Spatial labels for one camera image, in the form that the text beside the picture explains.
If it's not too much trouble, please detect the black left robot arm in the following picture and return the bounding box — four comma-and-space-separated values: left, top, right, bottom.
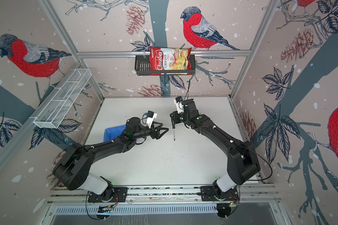
53, 117, 169, 202

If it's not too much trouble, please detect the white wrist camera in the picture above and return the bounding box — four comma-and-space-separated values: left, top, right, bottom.
174, 97, 184, 114
142, 111, 157, 128

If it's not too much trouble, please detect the red cassava chips bag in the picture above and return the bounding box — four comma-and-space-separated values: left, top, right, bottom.
150, 47, 192, 70

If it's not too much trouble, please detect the black wire wall basket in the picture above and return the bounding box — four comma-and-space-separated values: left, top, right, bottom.
134, 54, 196, 76

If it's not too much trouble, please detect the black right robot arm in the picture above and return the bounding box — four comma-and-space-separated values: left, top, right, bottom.
147, 97, 241, 186

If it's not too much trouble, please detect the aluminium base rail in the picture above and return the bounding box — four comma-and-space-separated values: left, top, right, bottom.
47, 183, 281, 204

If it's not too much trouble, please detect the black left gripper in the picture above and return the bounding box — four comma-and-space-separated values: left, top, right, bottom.
133, 121, 168, 141

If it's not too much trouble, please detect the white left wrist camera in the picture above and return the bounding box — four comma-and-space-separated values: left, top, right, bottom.
142, 111, 157, 128

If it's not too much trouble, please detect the blue plastic bin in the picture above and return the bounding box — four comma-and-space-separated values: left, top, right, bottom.
103, 125, 126, 142

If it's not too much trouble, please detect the white wire mesh shelf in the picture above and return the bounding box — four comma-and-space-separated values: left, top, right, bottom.
33, 68, 92, 128

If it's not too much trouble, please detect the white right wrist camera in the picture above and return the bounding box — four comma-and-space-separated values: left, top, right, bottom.
174, 97, 184, 114

